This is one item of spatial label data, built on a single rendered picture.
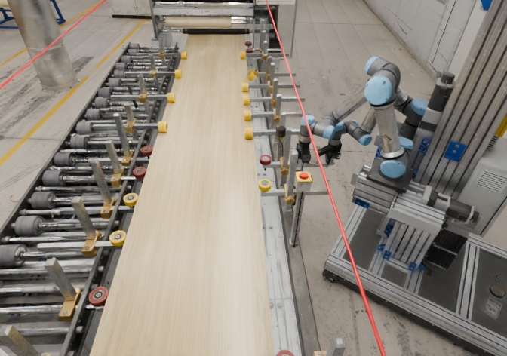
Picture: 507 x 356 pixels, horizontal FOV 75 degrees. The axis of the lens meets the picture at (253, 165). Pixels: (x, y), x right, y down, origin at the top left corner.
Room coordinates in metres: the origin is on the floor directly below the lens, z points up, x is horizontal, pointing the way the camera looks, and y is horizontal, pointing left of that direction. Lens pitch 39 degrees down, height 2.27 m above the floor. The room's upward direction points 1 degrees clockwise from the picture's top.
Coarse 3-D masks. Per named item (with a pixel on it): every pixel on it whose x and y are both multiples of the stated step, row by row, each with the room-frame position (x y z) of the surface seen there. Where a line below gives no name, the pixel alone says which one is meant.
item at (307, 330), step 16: (272, 128) 2.44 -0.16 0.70; (272, 144) 2.20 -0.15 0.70; (272, 160) 2.03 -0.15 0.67; (288, 224) 1.36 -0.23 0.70; (288, 240) 1.24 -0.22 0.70; (288, 256) 1.12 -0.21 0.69; (304, 272) 1.02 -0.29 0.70; (304, 288) 0.93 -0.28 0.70; (304, 304) 0.84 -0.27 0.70; (304, 320) 0.76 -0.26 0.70; (304, 336) 0.68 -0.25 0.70; (304, 352) 0.62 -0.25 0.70
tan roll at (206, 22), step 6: (168, 18) 4.21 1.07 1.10; (174, 18) 4.22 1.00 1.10; (180, 18) 4.22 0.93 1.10; (186, 18) 4.23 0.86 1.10; (192, 18) 4.23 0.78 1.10; (198, 18) 4.24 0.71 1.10; (204, 18) 4.24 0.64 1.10; (210, 18) 4.25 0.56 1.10; (216, 18) 4.25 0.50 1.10; (222, 18) 4.26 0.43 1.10; (228, 18) 4.26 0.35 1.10; (168, 24) 4.19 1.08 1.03; (174, 24) 4.19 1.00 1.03; (180, 24) 4.20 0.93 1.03; (186, 24) 4.20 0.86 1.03; (192, 24) 4.21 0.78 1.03; (198, 24) 4.21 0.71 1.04; (204, 24) 4.22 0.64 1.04; (210, 24) 4.22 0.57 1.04; (216, 24) 4.23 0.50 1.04; (222, 24) 4.23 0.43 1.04; (228, 24) 4.24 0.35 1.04
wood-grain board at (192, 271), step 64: (192, 64) 3.31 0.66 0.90; (192, 128) 2.10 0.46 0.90; (192, 192) 1.41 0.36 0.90; (256, 192) 1.42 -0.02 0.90; (128, 256) 0.95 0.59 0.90; (192, 256) 0.96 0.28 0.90; (256, 256) 0.97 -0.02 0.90; (128, 320) 0.65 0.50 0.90; (192, 320) 0.65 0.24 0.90; (256, 320) 0.66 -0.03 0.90
